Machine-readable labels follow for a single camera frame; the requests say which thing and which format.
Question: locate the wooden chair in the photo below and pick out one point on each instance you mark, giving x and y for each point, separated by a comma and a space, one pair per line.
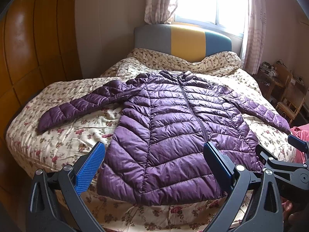
293, 96

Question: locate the purple quilted down jacket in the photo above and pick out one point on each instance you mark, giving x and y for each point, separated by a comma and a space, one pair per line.
155, 156

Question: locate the left floral curtain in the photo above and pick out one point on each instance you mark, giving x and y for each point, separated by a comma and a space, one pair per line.
159, 11

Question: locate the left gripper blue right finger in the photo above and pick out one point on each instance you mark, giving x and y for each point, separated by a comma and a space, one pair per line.
264, 212

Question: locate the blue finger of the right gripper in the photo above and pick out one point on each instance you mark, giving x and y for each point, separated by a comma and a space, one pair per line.
299, 144

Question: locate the small-floral pillow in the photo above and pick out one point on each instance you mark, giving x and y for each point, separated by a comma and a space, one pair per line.
222, 62

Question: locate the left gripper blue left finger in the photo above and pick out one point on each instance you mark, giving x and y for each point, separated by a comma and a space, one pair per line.
44, 213

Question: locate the bright window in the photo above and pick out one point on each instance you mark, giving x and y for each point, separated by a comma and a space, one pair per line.
228, 16

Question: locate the brown wooden wardrobe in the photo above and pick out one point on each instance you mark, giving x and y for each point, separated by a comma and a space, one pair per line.
38, 48

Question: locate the pink cloth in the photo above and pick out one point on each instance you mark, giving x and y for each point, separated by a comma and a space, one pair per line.
301, 133

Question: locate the right pink curtain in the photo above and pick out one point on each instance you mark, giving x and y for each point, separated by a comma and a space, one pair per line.
254, 35

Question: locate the grey yellow blue headboard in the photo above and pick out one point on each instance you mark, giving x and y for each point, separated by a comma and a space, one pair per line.
189, 43

